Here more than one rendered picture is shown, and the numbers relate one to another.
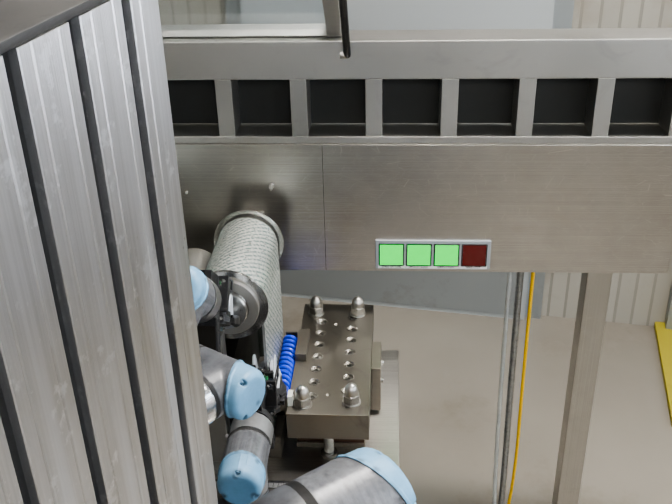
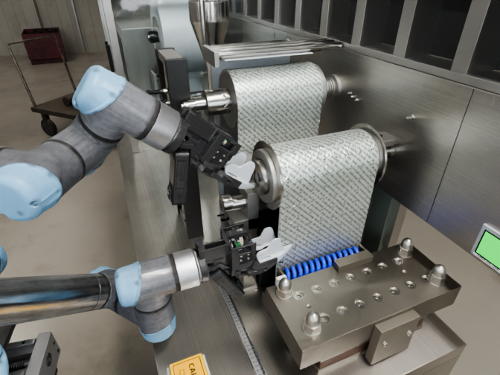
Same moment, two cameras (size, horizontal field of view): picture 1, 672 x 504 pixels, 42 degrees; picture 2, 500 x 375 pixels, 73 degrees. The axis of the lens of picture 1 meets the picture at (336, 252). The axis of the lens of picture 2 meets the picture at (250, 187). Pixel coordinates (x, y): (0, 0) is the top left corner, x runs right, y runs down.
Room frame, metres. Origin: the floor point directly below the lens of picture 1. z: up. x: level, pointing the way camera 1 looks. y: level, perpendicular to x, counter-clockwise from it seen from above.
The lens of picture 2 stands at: (1.06, -0.33, 1.61)
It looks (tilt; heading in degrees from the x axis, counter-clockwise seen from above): 32 degrees down; 63
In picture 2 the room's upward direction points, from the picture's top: straight up
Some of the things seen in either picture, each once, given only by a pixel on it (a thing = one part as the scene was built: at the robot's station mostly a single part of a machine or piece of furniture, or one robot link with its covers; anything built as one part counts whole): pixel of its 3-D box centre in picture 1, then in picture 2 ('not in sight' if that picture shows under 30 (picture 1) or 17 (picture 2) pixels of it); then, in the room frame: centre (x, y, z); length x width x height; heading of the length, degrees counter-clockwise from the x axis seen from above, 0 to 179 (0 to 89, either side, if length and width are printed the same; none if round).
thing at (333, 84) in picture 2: not in sight; (323, 88); (1.67, 0.43, 1.34); 0.07 x 0.07 x 0.07; 86
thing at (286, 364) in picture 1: (286, 366); (324, 263); (1.48, 0.11, 1.03); 0.21 x 0.04 x 0.03; 176
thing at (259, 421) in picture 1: (249, 434); (187, 267); (1.17, 0.16, 1.11); 0.08 x 0.05 x 0.08; 86
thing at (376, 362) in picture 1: (377, 375); (393, 338); (1.52, -0.08, 0.97); 0.10 x 0.03 x 0.11; 176
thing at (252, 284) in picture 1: (228, 305); (266, 175); (1.37, 0.20, 1.25); 0.15 x 0.01 x 0.15; 86
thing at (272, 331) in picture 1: (273, 331); (324, 230); (1.48, 0.13, 1.11); 0.23 x 0.01 x 0.18; 176
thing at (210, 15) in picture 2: not in sight; (208, 10); (1.52, 0.91, 1.50); 0.14 x 0.14 x 0.06
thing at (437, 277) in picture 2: (357, 305); (438, 272); (1.67, -0.05, 1.05); 0.04 x 0.04 x 0.04
